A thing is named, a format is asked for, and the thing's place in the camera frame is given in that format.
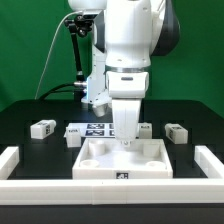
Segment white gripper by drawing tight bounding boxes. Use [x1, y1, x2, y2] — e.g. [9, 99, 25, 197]
[106, 71, 149, 147]

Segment white square tabletop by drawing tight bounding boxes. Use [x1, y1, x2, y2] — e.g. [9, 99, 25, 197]
[72, 138, 173, 179]

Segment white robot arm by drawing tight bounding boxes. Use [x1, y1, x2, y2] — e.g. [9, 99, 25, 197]
[68, 0, 180, 146]

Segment paper sheet with fiducial tags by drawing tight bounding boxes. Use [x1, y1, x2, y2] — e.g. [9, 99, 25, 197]
[68, 123, 114, 138]

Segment white U-shaped fence wall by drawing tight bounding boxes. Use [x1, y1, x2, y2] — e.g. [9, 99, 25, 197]
[0, 146, 224, 205]

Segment black base cables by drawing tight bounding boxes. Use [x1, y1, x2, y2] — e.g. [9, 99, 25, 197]
[39, 81, 88, 101]

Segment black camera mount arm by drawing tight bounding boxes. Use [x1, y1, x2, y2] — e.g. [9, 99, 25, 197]
[64, 15, 92, 82]

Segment grey camera on mount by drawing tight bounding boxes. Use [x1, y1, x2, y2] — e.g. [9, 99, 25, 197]
[82, 9, 102, 20]

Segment white camera cable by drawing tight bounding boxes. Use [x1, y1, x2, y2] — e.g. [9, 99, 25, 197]
[34, 10, 84, 100]

